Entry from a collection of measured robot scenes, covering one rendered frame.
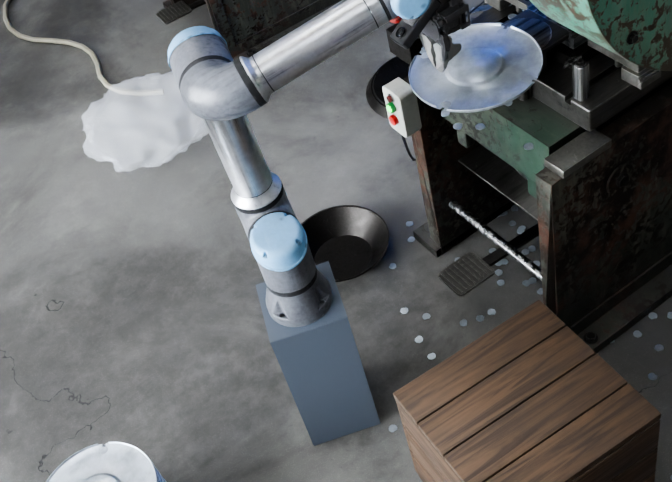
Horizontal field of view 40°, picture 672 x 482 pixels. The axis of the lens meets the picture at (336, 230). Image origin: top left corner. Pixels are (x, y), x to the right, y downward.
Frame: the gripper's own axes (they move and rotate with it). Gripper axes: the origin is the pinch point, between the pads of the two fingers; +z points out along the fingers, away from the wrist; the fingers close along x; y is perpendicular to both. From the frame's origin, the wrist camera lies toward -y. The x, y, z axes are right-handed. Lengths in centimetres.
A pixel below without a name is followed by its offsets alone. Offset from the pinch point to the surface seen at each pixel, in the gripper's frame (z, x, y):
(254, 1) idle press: 63, 153, 25
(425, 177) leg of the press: 53, 23, 6
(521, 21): 4.7, 3.9, 26.5
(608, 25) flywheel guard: -32, -47, 1
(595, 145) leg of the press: 18.9, -25.9, 19.5
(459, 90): 5.1, -3.9, 2.0
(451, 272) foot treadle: 67, 3, -3
